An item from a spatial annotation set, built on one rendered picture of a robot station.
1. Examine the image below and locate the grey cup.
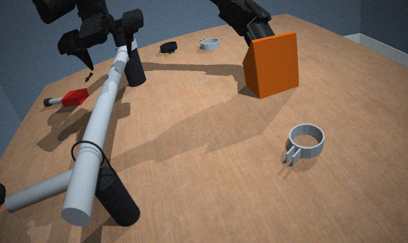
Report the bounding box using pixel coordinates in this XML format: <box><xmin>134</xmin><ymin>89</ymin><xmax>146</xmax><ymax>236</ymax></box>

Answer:
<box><xmin>115</xmin><ymin>39</ymin><xmax>137</xmax><ymax>55</ymax></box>

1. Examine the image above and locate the grey metal ring clamp with two tabs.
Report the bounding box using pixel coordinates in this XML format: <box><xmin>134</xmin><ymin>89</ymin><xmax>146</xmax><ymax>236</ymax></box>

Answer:
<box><xmin>286</xmin><ymin>124</ymin><xmax>325</xmax><ymax>166</ymax></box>
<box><xmin>200</xmin><ymin>38</ymin><xmax>220</xmax><ymax>50</ymax></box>

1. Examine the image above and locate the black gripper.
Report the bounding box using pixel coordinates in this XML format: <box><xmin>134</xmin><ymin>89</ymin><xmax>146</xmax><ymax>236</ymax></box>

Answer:
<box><xmin>57</xmin><ymin>0</ymin><xmax>144</xmax><ymax>71</ymax></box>

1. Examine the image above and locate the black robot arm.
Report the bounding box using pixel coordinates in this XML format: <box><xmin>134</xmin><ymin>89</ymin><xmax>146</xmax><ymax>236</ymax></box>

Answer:
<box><xmin>33</xmin><ymin>0</ymin><xmax>275</xmax><ymax>48</ymax></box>

